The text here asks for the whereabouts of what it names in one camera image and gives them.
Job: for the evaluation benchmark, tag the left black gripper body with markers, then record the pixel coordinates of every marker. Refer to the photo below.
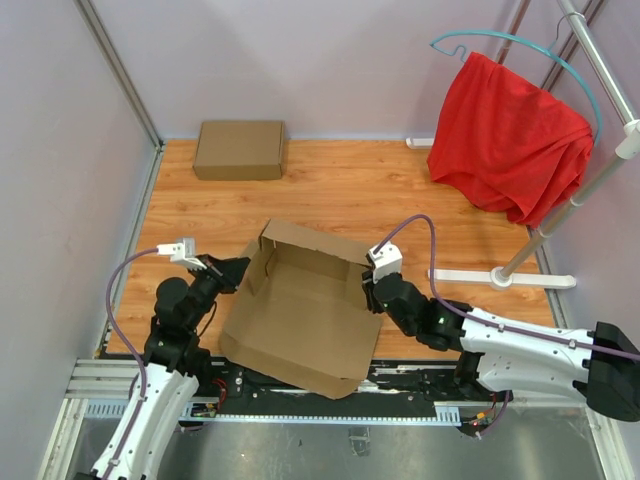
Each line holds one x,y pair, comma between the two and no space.
207,283

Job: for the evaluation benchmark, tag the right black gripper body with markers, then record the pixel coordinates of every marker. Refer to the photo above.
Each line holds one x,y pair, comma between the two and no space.
374,305

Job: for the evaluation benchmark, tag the cardboard box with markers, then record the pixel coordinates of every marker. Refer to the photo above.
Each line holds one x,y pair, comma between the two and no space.
236,150
300,314

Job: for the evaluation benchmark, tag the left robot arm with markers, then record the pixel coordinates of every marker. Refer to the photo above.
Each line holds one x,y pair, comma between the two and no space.
172,366

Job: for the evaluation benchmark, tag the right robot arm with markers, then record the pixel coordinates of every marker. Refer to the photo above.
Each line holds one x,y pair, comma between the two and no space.
499,356

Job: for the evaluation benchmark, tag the folded cardboard box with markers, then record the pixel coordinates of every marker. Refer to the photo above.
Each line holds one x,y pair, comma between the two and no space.
236,150

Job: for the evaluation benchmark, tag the white rack foot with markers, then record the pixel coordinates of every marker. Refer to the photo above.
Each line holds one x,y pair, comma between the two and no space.
419,143

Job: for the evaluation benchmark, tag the red cloth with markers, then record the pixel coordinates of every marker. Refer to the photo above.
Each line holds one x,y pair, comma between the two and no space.
508,146

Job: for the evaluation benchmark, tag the white clothes rack stand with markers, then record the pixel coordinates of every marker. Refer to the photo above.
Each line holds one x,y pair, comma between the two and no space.
577,19

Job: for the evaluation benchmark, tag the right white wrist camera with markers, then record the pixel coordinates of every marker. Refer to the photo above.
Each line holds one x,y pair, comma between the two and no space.
385,260

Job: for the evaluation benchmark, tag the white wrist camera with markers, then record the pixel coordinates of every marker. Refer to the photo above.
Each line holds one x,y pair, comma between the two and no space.
182,252
385,260

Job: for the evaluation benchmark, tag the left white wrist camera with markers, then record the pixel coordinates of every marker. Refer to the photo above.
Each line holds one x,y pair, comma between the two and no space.
182,252

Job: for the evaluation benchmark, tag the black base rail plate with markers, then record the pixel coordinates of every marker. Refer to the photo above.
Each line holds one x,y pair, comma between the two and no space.
392,388

